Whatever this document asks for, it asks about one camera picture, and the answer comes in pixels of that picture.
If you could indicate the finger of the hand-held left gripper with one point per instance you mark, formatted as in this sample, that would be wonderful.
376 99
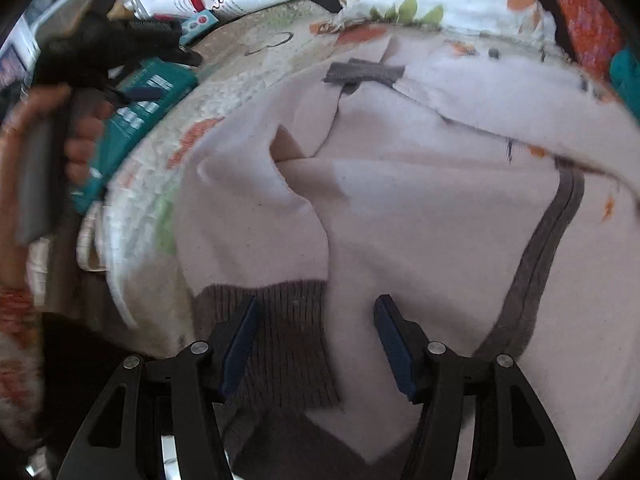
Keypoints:
142 94
170 47

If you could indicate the person's left hand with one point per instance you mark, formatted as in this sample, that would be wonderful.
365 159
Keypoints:
82 130

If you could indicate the person's left forearm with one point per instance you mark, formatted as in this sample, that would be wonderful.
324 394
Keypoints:
11 210

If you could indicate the orange floral cloth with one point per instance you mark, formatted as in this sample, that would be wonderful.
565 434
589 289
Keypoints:
585 15

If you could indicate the small box with coloured dots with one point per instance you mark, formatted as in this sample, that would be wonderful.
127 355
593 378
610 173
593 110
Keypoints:
200 25

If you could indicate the teal cloth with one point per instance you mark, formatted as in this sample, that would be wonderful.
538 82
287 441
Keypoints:
625 75

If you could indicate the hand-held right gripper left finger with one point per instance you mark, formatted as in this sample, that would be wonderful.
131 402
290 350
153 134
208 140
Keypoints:
240 345

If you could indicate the teal box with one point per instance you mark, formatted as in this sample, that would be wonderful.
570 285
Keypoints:
167 77

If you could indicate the pink sweater with grey trim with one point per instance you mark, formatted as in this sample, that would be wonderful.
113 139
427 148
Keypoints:
425 210

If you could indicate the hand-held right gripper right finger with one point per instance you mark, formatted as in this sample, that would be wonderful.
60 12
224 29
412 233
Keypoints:
395 350

